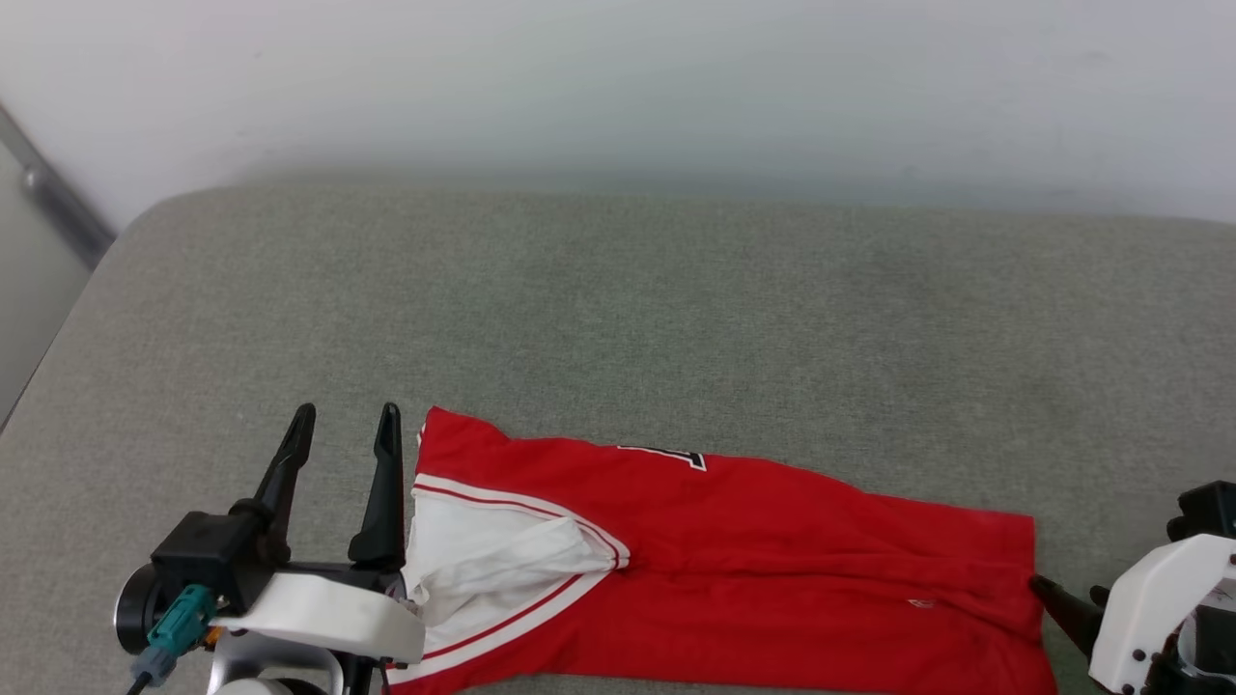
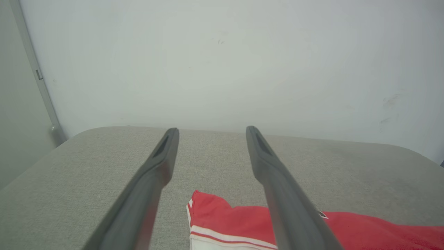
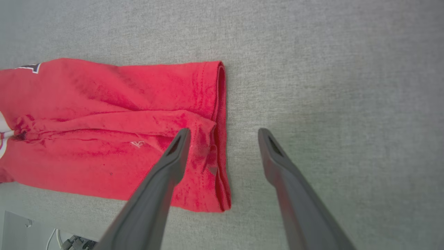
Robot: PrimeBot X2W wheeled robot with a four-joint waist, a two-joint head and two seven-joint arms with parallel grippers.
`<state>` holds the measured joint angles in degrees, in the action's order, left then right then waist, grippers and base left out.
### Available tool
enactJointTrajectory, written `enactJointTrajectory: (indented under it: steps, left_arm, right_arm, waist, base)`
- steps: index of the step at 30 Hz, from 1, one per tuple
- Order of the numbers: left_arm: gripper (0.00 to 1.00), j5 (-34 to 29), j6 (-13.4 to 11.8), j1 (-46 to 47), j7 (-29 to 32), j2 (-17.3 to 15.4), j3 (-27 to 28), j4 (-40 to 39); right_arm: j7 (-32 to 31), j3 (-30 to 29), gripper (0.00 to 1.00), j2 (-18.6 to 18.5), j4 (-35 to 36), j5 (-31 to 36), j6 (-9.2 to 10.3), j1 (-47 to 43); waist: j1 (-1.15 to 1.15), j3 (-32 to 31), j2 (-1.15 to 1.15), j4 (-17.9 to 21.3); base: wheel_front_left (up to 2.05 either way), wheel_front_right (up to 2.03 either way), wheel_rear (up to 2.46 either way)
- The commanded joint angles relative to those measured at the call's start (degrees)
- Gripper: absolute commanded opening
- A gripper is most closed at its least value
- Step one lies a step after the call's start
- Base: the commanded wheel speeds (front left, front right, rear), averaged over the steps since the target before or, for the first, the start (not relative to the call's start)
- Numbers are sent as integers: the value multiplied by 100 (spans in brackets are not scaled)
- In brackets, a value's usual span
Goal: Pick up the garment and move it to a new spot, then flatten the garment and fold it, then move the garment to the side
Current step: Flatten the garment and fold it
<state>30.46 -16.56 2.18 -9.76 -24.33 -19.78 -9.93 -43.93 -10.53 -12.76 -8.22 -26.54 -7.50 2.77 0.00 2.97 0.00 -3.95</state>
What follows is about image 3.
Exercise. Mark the red white Bulls jersey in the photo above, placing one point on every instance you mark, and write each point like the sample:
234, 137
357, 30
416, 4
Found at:
104, 104

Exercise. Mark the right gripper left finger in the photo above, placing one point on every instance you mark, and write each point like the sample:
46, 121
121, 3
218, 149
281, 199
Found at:
152, 208

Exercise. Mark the grey fabric sofa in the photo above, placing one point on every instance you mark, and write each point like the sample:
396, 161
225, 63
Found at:
329, 69

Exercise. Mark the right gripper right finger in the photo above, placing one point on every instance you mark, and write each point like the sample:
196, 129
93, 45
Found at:
301, 215

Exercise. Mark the light grey robot panel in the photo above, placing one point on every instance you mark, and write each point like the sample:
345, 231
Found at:
17, 232

